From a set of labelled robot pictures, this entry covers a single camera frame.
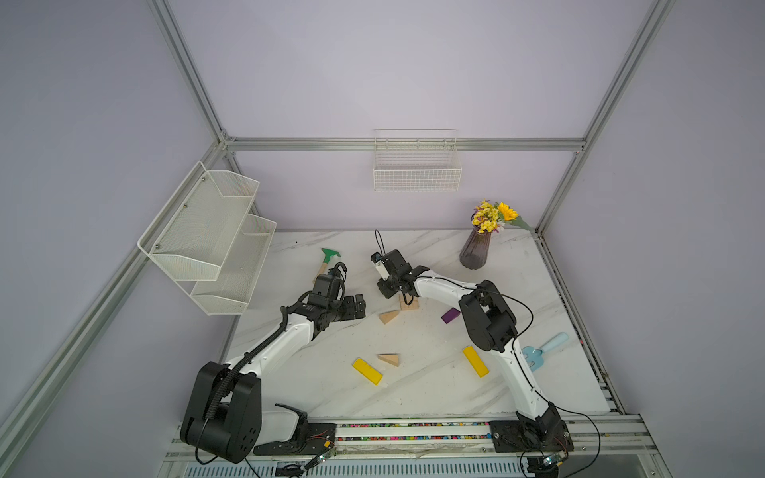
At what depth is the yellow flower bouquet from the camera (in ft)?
2.96

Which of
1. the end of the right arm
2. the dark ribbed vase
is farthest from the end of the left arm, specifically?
the dark ribbed vase

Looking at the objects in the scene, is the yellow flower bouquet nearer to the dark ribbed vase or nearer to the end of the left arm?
the dark ribbed vase

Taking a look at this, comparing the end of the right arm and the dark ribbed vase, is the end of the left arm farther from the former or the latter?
the dark ribbed vase
